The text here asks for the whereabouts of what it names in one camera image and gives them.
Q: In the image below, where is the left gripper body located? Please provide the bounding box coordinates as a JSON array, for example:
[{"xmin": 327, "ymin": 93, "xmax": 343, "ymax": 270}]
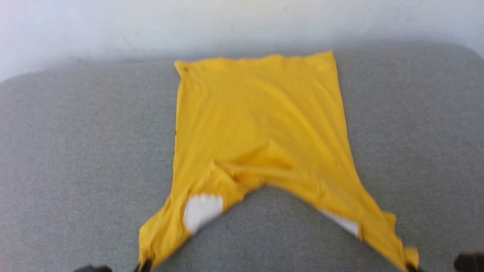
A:
[{"xmin": 73, "ymin": 265, "xmax": 113, "ymax": 272}]

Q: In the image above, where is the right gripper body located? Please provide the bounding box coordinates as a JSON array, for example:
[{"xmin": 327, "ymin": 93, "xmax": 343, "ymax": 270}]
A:
[{"xmin": 453, "ymin": 252, "xmax": 484, "ymax": 272}]

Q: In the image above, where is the yellow t-shirt garment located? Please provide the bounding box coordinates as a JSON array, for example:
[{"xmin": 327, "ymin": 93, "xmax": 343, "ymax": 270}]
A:
[{"xmin": 138, "ymin": 51, "xmax": 420, "ymax": 272}]

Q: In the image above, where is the grey fabric sofa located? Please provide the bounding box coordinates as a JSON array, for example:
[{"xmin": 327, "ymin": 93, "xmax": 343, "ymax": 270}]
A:
[{"xmin": 0, "ymin": 42, "xmax": 484, "ymax": 272}]

